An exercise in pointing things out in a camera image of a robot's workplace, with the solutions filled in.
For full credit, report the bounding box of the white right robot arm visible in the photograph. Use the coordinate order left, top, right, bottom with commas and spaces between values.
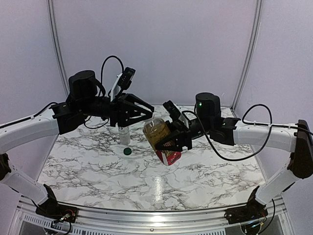
155, 93, 313, 219

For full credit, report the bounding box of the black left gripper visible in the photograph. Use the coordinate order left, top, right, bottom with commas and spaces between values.
79, 92, 155, 127

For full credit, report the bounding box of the aluminium table front rail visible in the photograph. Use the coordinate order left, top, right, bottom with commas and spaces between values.
8, 197, 294, 235

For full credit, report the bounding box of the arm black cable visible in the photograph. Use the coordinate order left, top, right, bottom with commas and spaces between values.
83, 55, 124, 130
182, 104, 313, 162

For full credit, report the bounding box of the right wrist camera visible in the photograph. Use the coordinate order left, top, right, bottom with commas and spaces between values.
163, 100, 189, 127

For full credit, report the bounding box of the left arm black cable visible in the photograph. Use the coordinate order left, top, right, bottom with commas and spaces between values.
83, 55, 124, 130

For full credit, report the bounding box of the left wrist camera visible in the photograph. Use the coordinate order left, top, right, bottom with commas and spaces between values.
110, 67, 135, 102

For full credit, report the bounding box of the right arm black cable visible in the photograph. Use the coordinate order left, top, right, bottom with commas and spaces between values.
182, 104, 313, 162

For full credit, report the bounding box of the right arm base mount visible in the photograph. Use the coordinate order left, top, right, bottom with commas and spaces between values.
224, 186, 268, 224

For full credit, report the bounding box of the dark green bottle cap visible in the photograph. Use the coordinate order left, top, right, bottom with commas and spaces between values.
123, 147, 132, 156

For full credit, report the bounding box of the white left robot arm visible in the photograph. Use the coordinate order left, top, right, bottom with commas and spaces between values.
0, 67, 154, 218

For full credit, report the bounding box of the right aluminium frame post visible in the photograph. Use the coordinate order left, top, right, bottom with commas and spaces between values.
231, 0, 264, 110

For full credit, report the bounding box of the coffee bottle white label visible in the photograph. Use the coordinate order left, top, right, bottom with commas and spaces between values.
118, 126, 130, 145

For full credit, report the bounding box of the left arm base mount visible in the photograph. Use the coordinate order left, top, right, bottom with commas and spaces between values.
35, 184, 78, 223

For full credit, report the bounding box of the aluminium frame post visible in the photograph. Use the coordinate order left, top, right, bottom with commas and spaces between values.
46, 0, 70, 96
231, 0, 264, 110

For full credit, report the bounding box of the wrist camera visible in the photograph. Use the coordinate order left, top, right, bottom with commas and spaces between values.
110, 67, 135, 102
163, 100, 189, 127

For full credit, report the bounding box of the left aluminium frame post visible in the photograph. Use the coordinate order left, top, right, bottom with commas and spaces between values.
46, 0, 70, 96

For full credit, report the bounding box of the tea bottle red label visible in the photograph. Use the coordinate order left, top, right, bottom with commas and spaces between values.
143, 117, 183, 166

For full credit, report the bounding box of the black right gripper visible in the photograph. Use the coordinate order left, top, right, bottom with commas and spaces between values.
151, 117, 213, 152

